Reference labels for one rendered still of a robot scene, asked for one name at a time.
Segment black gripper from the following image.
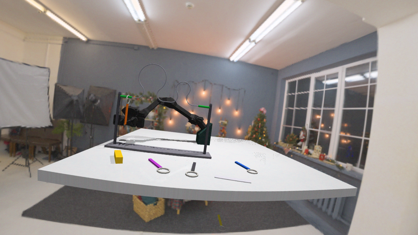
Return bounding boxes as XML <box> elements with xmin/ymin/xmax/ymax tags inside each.
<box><xmin>113</xmin><ymin>115</ymin><xmax>145</xmax><ymax>128</ymax></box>

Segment yellow rectangular block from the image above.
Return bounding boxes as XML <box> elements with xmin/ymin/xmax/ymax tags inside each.
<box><xmin>114</xmin><ymin>150</ymin><xmax>123</xmax><ymax>164</ymax></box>

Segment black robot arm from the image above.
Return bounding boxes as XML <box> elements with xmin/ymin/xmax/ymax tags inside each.
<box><xmin>127</xmin><ymin>97</ymin><xmax>207</xmax><ymax>131</ymax></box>

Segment purple handle with grey loop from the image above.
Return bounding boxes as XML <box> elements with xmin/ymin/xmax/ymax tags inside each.
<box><xmin>148</xmin><ymin>158</ymin><xmax>170</xmax><ymax>173</ymax></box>

